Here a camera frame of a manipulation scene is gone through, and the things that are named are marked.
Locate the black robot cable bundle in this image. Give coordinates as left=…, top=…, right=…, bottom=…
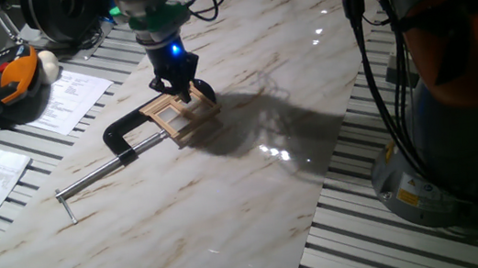
left=183, top=0, right=478, bottom=249

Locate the miniature wooden window frame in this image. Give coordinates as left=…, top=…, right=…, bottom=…
left=137, top=81, right=226, bottom=149

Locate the white soft ball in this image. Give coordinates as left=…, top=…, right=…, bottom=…
left=36, top=48, right=62, bottom=86

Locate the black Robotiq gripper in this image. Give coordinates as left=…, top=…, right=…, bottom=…
left=142, top=34, right=207, bottom=109

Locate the black C-clamp with steel screw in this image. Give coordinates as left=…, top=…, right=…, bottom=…
left=42, top=75, right=231, bottom=228

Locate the green wrist mount flange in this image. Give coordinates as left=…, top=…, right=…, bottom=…
left=126, top=1, right=194, bottom=38

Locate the thin metal rod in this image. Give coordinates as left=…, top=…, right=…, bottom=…
left=0, top=0, right=24, bottom=46

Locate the marble pattern table mat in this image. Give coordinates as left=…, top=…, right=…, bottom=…
left=0, top=0, right=417, bottom=268

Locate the black filament spool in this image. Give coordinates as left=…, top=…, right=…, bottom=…
left=19, top=0, right=106, bottom=50

